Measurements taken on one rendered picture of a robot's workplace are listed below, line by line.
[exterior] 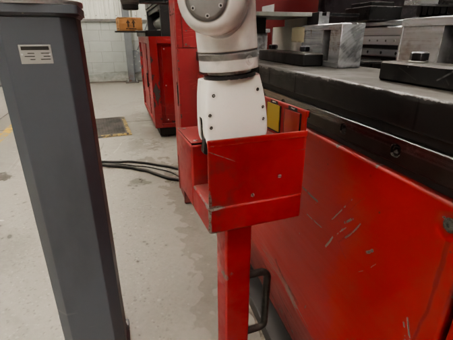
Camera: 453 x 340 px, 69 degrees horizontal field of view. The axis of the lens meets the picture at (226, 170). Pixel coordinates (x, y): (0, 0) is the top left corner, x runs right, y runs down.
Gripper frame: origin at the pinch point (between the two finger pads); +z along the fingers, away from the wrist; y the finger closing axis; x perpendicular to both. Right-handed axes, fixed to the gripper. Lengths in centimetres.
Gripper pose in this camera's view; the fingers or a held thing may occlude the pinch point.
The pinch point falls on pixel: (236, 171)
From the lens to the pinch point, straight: 53.5
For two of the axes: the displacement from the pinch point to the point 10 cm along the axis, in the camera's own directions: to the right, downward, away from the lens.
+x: 3.5, 3.5, -8.7
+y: -9.3, 2.1, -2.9
